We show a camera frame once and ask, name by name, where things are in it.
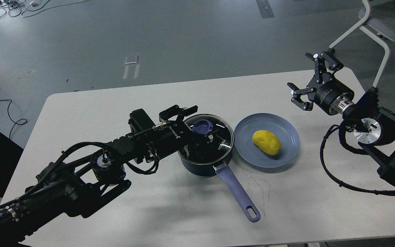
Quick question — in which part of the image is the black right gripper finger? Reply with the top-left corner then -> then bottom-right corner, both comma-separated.
305,49 -> 344,88
287,82 -> 318,111

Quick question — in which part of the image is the black floor cable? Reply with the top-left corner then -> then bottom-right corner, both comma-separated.
0,77 -> 28,138

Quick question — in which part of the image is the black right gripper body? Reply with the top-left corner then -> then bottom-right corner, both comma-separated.
313,79 -> 355,116

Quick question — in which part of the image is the bundle of floor cables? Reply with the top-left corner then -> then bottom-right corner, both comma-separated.
0,0 -> 88,22

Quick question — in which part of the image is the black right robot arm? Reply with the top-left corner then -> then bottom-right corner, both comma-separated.
287,50 -> 395,197

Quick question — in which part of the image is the white office chair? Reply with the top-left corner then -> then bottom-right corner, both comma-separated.
328,0 -> 395,89

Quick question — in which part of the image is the glass lid with blue knob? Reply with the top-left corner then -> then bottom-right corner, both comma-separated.
178,114 -> 235,165

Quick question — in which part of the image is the yellow potato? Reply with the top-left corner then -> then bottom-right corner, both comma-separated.
252,130 -> 281,156

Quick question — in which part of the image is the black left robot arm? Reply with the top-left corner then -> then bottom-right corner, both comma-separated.
0,105 -> 210,247

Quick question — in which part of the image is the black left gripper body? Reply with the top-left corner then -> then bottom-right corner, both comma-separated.
149,122 -> 192,160

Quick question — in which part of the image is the blue plate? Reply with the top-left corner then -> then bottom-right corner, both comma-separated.
235,113 -> 300,170

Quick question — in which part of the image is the dark blue saucepan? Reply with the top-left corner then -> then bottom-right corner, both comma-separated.
177,114 -> 261,223

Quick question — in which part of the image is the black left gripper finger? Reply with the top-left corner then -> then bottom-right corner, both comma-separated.
188,129 -> 220,155
159,105 -> 199,125

